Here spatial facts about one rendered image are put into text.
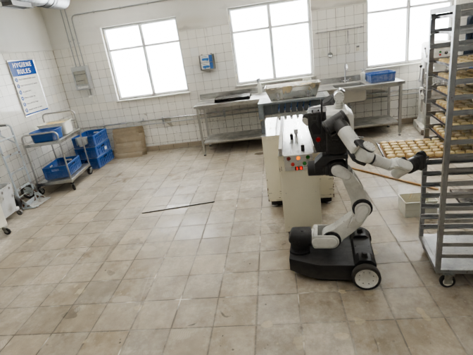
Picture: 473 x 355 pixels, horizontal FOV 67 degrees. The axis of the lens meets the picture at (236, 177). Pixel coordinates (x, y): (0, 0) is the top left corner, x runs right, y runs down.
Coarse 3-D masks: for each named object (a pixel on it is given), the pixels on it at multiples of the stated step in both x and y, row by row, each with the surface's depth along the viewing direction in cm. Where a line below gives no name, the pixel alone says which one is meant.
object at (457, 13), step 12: (456, 12) 190; (456, 24) 192; (456, 36) 194; (456, 48) 196; (456, 60) 198; (456, 72) 200; (444, 144) 217; (444, 156) 219; (444, 168) 221; (444, 180) 224; (444, 192) 227; (444, 204) 229; (444, 216) 232
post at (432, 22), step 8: (432, 24) 233; (432, 40) 236; (432, 56) 239; (432, 64) 241; (424, 120) 257; (424, 128) 258; (424, 136) 259; (424, 168) 268; (424, 176) 270; (424, 192) 274; (424, 200) 277; (424, 208) 279
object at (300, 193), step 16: (288, 144) 334; (304, 144) 327; (288, 176) 314; (304, 176) 312; (288, 192) 319; (304, 192) 317; (288, 208) 325; (304, 208) 323; (320, 208) 321; (288, 224) 331; (304, 224) 329; (320, 224) 327
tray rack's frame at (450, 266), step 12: (432, 12) 228; (444, 12) 206; (420, 240) 285; (432, 240) 280; (444, 240) 278; (456, 240) 276; (468, 240) 274; (432, 252) 266; (444, 252) 264; (456, 252) 262; (468, 252) 260; (432, 264) 255; (444, 264) 252; (456, 264) 250; (468, 264) 248
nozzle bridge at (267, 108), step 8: (312, 96) 360; (320, 96) 353; (264, 104) 362; (272, 104) 369; (280, 104) 368; (288, 104) 367; (296, 104) 366; (304, 104) 365; (312, 104) 364; (264, 112) 374; (272, 112) 372; (280, 112) 371; (288, 112) 370; (296, 112) 364; (304, 112) 363; (264, 120) 381; (264, 128) 382
